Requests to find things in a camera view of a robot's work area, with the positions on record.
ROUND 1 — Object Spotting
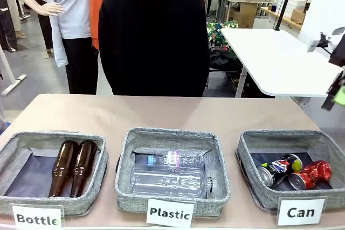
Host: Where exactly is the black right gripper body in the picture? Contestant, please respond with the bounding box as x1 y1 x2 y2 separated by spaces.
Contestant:
327 71 345 96

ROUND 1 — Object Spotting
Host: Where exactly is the crushed red soda can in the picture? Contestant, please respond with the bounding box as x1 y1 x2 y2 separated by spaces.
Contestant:
288 160 333 191

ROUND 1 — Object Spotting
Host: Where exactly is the crushed blue soda can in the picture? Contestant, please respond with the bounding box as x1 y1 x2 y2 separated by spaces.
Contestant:
257 154 303 187

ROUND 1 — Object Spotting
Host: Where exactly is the small clear water bottle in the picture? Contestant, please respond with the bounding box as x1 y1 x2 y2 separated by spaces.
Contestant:
146 150 206 168

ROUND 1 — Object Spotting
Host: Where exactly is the large clear plastic bottle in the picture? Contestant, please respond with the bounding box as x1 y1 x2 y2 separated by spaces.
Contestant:
130 165 218 199

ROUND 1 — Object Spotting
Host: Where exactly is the brown glass bottle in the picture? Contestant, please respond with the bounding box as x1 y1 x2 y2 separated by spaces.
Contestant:
48 140 80 198
70 140 99 198

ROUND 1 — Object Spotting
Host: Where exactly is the grey fabric basket can label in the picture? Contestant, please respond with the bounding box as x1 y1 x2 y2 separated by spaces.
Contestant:
235 129 345 212

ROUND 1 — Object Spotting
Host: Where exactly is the white Can label card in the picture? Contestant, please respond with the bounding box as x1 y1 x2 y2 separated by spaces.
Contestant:
277 197 327 227

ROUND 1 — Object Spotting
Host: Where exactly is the grey fabric basket plastic label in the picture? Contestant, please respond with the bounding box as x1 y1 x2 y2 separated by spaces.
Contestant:
115 127 231 219

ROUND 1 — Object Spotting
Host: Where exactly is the grey fabric basket bottle label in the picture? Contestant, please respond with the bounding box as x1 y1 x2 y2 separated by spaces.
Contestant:
0 130 109 216

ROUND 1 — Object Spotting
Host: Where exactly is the white side table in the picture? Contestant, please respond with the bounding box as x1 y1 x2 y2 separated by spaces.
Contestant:
220 27 343 99

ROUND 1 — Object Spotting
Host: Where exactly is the small cardboard box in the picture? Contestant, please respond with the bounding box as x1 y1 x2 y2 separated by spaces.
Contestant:
291 9 307 25

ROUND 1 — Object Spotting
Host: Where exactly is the wooden workbench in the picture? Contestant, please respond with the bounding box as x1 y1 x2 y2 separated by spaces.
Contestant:
260 6 303 30

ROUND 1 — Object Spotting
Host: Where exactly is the black slanted pole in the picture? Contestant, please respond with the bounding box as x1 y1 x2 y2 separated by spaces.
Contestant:
273 0 298 32

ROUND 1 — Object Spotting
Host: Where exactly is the large cardboard box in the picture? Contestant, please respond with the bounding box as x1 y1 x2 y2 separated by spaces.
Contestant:
232 2 258 29

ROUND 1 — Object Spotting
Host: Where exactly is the floral patterned cloth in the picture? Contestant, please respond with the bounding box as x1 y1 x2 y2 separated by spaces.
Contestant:
206 20 239 51

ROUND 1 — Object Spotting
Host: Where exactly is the person in black shirt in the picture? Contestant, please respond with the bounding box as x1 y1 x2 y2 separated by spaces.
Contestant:
98 0 211 97

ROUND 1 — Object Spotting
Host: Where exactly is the white Plastic label card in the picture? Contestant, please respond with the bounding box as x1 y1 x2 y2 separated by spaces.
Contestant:
146 198 197 228

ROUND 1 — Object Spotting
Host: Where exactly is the mannequin in grey shirt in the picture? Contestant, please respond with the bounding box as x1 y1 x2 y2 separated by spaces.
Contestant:
10 0 99 95

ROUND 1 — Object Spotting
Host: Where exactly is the white Bottle label card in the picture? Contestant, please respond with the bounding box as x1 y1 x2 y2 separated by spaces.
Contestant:
11 203 65 228

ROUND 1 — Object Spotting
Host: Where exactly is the white desk leg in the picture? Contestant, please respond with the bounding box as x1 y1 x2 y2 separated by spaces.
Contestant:
0 44 29 97

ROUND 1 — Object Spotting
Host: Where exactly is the black arm strap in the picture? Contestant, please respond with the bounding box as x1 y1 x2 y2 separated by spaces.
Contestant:
328 42 345 67

